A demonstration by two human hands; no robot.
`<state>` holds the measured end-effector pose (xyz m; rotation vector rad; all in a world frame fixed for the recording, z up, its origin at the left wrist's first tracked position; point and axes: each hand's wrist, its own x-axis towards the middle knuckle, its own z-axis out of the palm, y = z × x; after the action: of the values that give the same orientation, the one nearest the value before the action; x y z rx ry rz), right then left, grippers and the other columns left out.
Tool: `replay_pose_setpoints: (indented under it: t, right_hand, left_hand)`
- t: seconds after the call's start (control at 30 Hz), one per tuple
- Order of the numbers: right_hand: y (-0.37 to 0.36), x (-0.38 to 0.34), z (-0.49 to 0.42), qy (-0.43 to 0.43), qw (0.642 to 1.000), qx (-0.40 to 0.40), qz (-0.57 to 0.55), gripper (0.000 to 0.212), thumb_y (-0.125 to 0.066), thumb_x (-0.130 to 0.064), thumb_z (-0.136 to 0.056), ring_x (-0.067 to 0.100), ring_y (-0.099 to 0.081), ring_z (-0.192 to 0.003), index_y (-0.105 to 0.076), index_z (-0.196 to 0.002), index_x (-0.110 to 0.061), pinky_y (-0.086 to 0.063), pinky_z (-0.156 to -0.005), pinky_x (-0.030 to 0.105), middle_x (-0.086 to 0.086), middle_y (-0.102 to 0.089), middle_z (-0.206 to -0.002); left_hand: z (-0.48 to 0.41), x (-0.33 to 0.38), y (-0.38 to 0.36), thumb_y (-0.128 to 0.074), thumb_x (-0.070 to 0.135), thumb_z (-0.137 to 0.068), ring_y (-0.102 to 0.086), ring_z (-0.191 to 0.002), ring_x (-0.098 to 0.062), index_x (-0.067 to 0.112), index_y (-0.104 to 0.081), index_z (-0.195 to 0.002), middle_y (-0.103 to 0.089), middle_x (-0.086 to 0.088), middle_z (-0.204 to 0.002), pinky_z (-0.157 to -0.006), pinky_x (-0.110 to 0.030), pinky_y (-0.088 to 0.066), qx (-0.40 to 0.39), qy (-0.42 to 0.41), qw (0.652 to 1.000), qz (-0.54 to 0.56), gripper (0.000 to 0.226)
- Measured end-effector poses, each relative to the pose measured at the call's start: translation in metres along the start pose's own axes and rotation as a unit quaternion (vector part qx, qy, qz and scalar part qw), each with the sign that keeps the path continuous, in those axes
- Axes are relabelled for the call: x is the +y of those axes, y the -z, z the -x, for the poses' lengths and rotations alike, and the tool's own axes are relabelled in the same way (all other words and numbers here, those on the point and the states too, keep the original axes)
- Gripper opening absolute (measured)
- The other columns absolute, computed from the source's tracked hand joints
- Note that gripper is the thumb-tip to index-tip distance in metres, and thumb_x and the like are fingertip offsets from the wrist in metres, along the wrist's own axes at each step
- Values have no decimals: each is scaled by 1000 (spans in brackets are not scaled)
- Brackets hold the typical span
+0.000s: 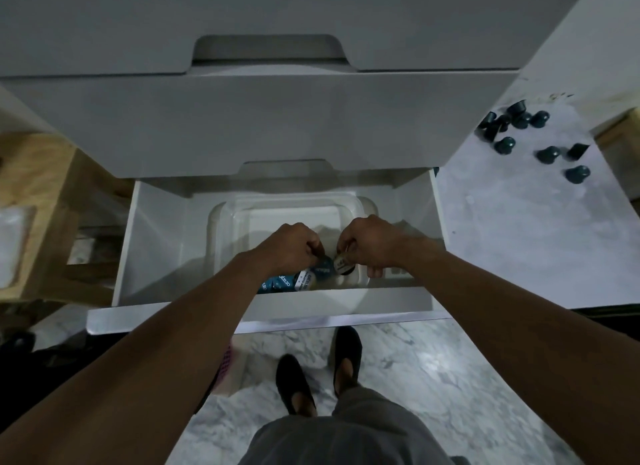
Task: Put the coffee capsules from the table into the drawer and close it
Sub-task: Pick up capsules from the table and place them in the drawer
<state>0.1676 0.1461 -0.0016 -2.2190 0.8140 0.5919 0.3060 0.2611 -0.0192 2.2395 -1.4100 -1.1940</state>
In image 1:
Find person's left hand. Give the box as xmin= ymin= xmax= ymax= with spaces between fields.
xmin=249 ymin=222 xmax=326 ymax=280

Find person's right hand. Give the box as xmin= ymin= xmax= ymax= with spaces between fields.
xmin=335 ymin=215 xmax=431 ymax=280

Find row of lidded capsules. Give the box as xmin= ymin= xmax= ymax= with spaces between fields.
xmin=257 ymin=269 xmax=319 ymax=294

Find teal capsule blue lid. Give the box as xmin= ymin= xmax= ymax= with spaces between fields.
xmin=311 ymin=256 xmax=337 ymax=280

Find cluster of dark teal capsules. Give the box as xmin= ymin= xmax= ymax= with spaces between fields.
xmin=477 ymin=101 xmax=592 ymax=185

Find person's left forearm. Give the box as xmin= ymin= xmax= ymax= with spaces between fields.
xmin=0 ymin=252 xmax=281 ymax=465

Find person's right forearm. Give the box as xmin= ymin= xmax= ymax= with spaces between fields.
xmin=399 ymin=244 xmax=640 ymax=465

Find person's black right shoe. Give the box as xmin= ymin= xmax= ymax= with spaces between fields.
xmin=332 ymin=325 xmax=363 ymax=398

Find person's black shoe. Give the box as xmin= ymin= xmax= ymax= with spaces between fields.
xmin=275 ymin=353 xmax=319 ymax=418
xmin=332 ymin=325 xmax=363 ymax=398

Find person's black left shoe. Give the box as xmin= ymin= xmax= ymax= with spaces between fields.
xmin=275 ymin=353 xmax=319 ymax=418

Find white drawer cabinet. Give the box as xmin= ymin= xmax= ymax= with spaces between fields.
xmin=0 ymin=0 xmax=597 ymax=181

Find person's right leg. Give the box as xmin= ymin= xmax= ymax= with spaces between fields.
xmin=335 ymin=359 xmax=359 ymax=398

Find person's leg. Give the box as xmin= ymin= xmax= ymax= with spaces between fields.
xmin=335 ymin=359 xmax=359 ymax=398
xmin=289 ymin=392 xmax=317 ymax=418

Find person's left leg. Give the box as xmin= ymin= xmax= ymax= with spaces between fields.
xmin=289 ymin=392 xmax=317 ymax=418

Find person's grey shorts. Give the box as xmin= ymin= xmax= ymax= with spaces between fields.
xmin=239 ymin=385 xmax=471 ymax=465

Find clear plastic tray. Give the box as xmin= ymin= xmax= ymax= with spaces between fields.
xmin=205 ymin=193 xmax=380 ymax=288

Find white marble table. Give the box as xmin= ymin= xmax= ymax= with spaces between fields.
xmin=85 ymin=102 xmax=640 ymax=336

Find black plastic bag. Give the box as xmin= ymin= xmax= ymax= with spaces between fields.
xmin=192 ymin=342 xmax=237 ymax=416

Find brown wooden side table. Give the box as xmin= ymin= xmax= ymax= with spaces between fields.
xmin=0 ymin=132 xmax=136 ymax=306

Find white plastic sheet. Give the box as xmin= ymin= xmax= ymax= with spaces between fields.
xmin=0 ymin=205 xmax=37 ymax=290

